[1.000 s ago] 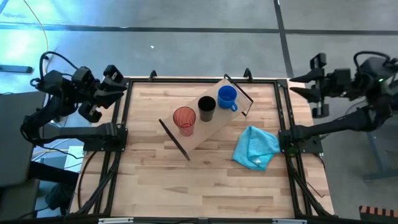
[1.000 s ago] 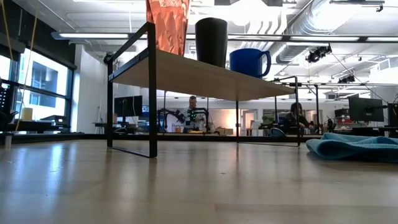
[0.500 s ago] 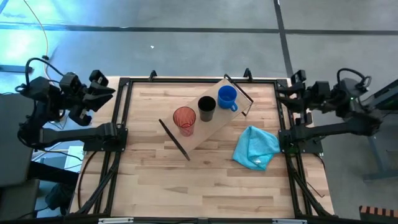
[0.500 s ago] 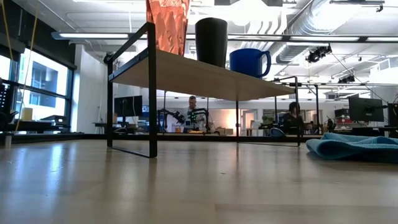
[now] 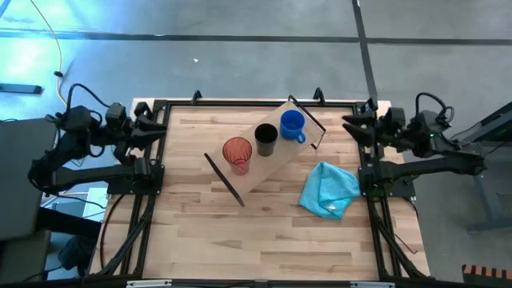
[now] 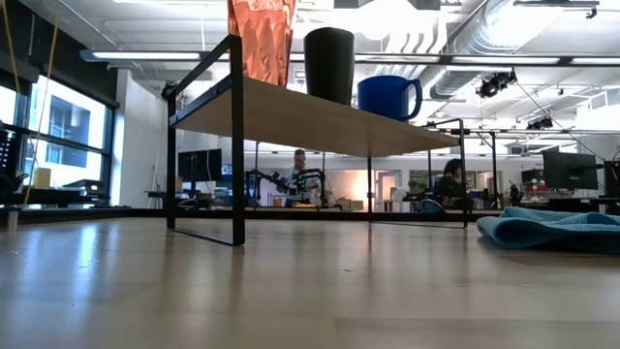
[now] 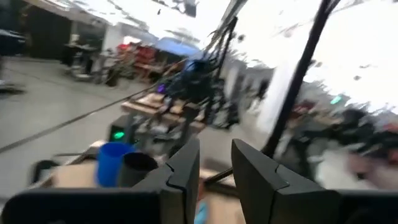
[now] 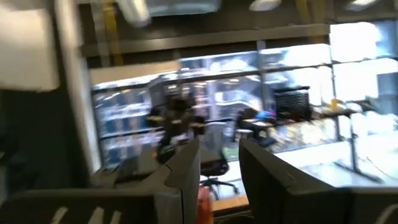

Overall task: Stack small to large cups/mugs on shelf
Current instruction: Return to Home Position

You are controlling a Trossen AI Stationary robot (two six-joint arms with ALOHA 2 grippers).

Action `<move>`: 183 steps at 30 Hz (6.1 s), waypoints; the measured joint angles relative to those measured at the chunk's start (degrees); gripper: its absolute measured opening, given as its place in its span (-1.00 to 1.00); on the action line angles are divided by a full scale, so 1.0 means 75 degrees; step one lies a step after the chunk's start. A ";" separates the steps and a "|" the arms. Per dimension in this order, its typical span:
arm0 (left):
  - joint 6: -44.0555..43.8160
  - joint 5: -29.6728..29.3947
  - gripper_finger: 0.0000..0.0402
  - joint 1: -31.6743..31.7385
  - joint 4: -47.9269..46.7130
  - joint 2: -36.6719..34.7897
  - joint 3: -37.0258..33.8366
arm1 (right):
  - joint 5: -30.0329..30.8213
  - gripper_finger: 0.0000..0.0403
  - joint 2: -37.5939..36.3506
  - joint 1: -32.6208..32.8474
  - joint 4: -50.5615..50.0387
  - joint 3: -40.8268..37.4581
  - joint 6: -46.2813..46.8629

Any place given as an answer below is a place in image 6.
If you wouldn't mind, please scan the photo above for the teal cloth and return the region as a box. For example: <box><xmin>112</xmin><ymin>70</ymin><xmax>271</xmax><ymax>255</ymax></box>
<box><xmin>476</xmin><ymin>206</ymin><xmax>620</xmax><ymax>256</ymax></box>

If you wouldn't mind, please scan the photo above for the blue plastic mug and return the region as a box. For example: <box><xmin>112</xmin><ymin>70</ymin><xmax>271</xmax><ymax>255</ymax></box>
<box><xmin>356</xmin><ymin>75</ymin><xmax>423</xmax><ymax>123</ymax></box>

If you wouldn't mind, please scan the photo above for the black tall tumbler cup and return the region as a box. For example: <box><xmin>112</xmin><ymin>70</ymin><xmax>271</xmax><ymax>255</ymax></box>
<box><xmin>303</xmin><ymin>26</ymin><xmax>357</xmax><ymax>107</ymax></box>

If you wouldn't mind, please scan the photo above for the black metal table frame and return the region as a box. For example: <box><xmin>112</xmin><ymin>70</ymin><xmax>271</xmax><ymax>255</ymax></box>
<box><xmin>0</xmin><ymin>206</ymin><xmax>503</xmax><ymax>224</ymax></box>

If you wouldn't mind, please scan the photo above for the standing person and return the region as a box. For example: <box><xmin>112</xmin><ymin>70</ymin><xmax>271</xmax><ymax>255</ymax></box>
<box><xmin>285</xmin><ymin>148</ymin><xmax>322</xmax><ymax>208</ymax></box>

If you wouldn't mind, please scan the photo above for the black ceiling spotlight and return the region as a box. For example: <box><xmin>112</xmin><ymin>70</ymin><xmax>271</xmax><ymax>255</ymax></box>
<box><xmin>526</xmin><ymin>115</ymin><xmax>554</xmax><ymax>131</ymax></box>
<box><xmin>477</xmin><ymin>70</ymin><xmax>517</xmax><ymax>99</ymax></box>

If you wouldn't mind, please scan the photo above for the red translucent tumbler cup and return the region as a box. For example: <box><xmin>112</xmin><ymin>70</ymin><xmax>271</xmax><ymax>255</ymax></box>
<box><xmin>226</xmin><ymin>0</ymin><xmax>297</xmax><ymax>87</ymax></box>

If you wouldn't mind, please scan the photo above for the pale yellow cylinder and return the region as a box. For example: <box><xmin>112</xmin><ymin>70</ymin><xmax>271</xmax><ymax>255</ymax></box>
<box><xmin>32</xmin><ymin>167</ymin><xmax>52</xmax><ymax>189</ymax></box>

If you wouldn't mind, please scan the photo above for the wooden shelf with black frame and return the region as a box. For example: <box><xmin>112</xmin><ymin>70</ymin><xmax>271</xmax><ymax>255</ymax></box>
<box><xmin>166</xmin><ymin>33</ymin><xmax>472</xmax><ymax>247</ymax></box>

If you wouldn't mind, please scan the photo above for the yellow cable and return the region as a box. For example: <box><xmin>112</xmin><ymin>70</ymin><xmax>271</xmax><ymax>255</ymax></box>
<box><xmin>0</xmin><ymin>0</ymin><xmax>62</xmax><ymax>205</ymax></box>

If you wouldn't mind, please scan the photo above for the black computer monitor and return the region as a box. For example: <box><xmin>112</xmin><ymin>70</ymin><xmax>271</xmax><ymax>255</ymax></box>
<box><xmin>604</xmin><ymin>159</ymin><xmax>620</xmax><ymax>198</ymax></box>
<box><xmin>177</xmin><ymin>148</ymin><xmax>223</xmax><ymax>183</ymax></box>
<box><xmin>542</xmin><ymin>149</ymin><xmax>600</xmax><ymax>191</ymax></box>

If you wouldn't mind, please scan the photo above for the seated person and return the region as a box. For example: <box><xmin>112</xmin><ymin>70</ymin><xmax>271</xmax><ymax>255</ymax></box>
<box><xmin>433</xmin><ymin>158</ymin><xmax>467</xmax><ymax>210</ymax></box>

